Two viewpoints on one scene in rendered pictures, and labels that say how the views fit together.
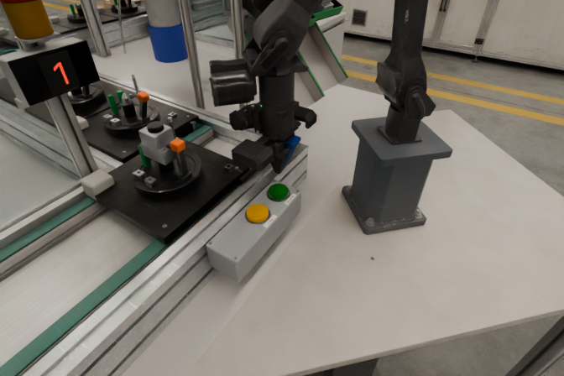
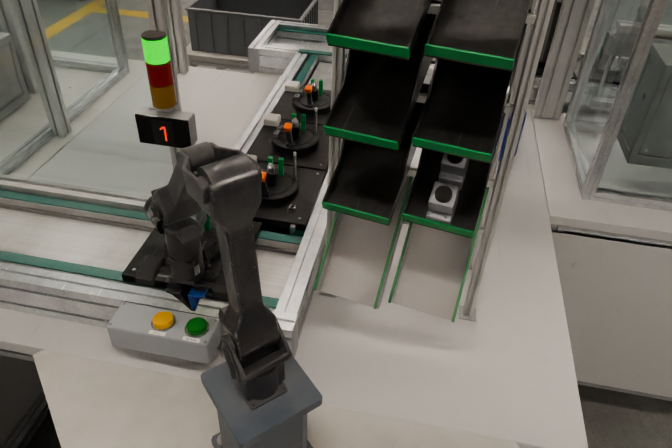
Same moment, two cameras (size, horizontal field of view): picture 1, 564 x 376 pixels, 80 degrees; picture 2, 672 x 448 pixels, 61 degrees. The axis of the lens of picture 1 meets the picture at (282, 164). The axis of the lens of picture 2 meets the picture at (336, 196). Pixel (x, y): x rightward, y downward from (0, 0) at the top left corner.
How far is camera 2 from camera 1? 0.99 m
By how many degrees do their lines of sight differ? 52
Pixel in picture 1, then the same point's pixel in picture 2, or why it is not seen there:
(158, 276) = (88, 288)
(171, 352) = (64, 335)
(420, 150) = (229, 409)
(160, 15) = not seen: hidden behind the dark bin
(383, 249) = not seen: outside the picture
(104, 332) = (43, 283)
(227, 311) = (100, 354)
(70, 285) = (94, 254)
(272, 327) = (88, 389)
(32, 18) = (155, 96)
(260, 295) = (119, 371)
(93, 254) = (122, 250)
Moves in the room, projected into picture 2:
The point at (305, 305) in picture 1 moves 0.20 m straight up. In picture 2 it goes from (112, 407) to (89, 338)
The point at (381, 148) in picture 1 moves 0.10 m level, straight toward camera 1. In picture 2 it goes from (223, 371) to (161, 372)
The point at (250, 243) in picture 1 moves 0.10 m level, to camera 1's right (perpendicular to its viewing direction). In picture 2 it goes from (127, 328) to (133, 368)
